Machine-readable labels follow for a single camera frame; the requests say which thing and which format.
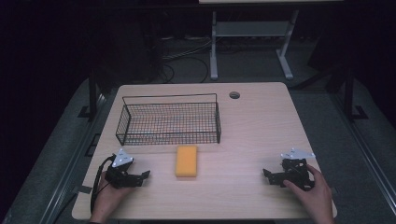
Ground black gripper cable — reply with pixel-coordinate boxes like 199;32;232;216
90;154;116;216

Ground person's right hand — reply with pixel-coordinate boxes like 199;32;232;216
282;163;336;224

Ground black frame post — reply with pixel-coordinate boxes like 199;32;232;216
342;67;369;121
78;68;106;122

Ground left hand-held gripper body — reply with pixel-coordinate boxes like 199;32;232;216
104;147;141;189

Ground aluminium rail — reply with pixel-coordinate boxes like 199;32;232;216
36;92;108;224
331;92;396;216

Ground person's left hand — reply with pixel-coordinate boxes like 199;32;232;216
89;179;135;224

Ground floor cables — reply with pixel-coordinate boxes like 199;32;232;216
157;35;216;84

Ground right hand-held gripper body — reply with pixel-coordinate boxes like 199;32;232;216
275;147;317;191

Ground yellow sponge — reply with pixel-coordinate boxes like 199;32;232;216
175;145;199;179

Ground black wire basket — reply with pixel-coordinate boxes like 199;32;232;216
115;92;222;147

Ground white metal stand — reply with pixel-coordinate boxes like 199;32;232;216
209;8;301;81

